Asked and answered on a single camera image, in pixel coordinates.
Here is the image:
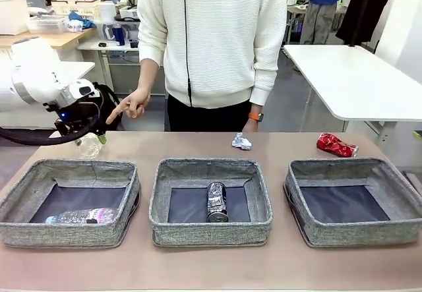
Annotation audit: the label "crushed red can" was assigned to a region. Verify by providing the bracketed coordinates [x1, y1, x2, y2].
[316, 132, 359, 159]

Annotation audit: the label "hanging black coat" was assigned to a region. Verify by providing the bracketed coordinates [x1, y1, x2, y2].
[336, 0, 400, 47]

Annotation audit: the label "thin black sweater cable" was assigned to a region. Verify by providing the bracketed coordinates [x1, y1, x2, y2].
[183, 0, 193, 107]

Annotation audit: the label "wooden top table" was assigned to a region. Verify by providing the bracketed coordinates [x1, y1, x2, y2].
[0, 26, 98, 63]

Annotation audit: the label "white cylindrical container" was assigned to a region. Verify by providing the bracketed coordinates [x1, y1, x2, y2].
[98, 1, 116, 22]

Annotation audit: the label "white workbench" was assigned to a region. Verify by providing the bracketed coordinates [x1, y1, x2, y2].
[77, 40, 148, 95]

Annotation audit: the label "white plastic storage box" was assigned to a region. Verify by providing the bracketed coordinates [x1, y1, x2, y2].
[0, 0, 30, 36]

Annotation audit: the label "person's left hand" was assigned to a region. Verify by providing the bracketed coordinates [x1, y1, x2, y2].
[242, 119, 260, 133]

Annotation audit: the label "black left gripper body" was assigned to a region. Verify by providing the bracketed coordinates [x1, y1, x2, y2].
[44, 98, 106, 138]

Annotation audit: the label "white labelled device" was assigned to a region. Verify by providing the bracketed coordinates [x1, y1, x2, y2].
[118, 5, 139, 19]

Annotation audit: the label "blue drink bottle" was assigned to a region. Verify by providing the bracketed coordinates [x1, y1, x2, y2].
[111, 22, 127, 47]

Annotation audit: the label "white paper ball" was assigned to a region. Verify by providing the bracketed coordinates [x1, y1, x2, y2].
[231, 132, 253, 151]

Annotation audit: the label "black left arm cable sleeve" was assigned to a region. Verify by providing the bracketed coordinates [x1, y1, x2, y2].
[0, 115, 100, 147]

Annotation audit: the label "crushed black blue can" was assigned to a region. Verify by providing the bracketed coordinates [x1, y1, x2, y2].
[206, 181, 229, 223]

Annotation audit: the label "black trousers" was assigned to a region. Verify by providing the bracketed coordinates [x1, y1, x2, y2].
[166, 94, 255, 132]

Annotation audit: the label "large white table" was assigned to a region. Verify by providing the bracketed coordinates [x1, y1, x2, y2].
[283, 44, 422, 144]

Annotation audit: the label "person's right forearm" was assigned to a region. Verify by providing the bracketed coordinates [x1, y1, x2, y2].
[137, 57, 163, 92]

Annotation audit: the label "black backpack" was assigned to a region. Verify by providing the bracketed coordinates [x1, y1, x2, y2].
[92, 82, 123, 131]

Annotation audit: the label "person's right hand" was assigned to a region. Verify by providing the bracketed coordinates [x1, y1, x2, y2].
[105, 86, 152, 125]

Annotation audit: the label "clear bottle pink label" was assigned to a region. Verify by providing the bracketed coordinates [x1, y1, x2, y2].
[45, 207, 119, 225]

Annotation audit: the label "grey fabric basket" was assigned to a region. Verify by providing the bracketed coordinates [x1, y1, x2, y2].
[0, 159, 142, 249]
[283, 158, 422, 248]
[148, 158, 274, 248]

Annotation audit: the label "white perforated plastic basket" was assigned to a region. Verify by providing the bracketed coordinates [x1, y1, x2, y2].
[26, 15, 67, 35]

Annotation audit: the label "beige slotted crate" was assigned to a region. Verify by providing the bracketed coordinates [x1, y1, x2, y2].
[51, 0, 102, 19]

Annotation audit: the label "white knit sweater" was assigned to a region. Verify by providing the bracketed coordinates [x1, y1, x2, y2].
[136, 0, 287, 110]

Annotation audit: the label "clear plastic cup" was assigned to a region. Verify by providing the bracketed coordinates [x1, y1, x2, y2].
[75, 132, 102, 160]

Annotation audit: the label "blue cloth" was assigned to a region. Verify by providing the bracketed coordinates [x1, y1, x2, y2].
[67, 11, 96, 30]

